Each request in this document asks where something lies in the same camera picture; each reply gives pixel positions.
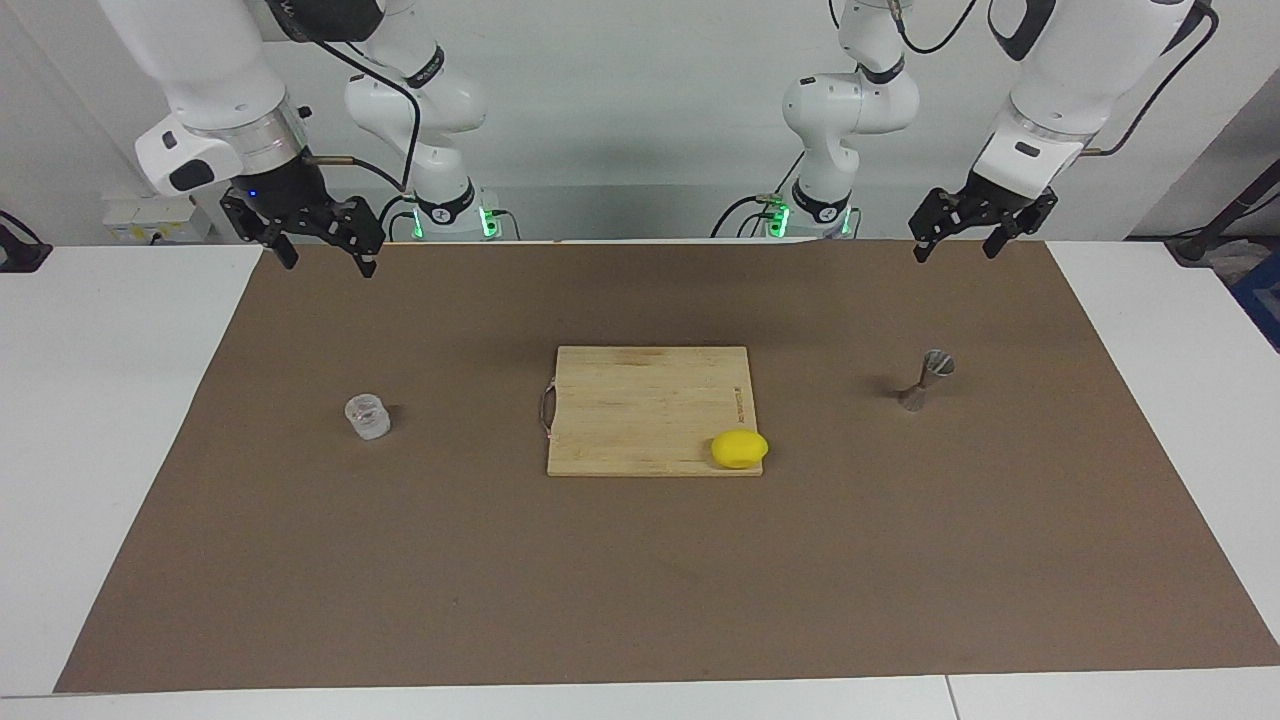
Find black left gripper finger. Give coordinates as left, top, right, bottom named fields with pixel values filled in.
left=909, top=190, right=969, bottom=263
left=984, top=195, right=1059, bottom=258

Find wooden cutting board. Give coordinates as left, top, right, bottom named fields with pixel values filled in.
left=540, top=346, right=764, bottom=478

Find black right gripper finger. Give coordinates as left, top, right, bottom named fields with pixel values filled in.
left=221, top=190, right=299, bottom=269
left=325, top=197, right=386, bottom=278

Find blue crate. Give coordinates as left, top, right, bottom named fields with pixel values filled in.
left=1228, top=250, right=1280, bottom=353

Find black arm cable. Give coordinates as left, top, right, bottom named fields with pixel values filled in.
left=893, top=0, right=1221, bottom=159
left=262, top=0, right=423, bottom=196

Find black clamp mount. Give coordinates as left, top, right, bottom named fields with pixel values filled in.
left=0, top=210, right=53, bottom=273

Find clear glass cup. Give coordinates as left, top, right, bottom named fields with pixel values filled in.
left=344, top=394, right=391, bottom=441

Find black tripod stand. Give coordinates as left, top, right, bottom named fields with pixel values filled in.
left=1165, top=160, right=1280, bottom=266

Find white wall socket box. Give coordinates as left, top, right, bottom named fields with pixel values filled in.
left=103, top=195, right=213, bottom=243

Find brown table mat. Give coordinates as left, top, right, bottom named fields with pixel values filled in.
left=55, top=240, right=1280, bottom=693

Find yellow lemon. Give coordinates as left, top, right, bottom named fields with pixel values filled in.
left=711, top=429, right=770, bottom=470

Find metal jigger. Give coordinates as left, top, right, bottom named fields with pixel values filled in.
left=897, top=350, right=956, bottom=412

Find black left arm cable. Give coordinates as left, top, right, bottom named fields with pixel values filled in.
left=893, top=0, right=1221, bottom=159

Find black base cable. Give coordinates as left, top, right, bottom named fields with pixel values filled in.
left=375, top=193, right=419, bottom=243
left=711, top=148, right=807, bottom=239

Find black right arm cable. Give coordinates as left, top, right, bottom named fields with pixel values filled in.
left=262, top=0, right=423, bottom=196

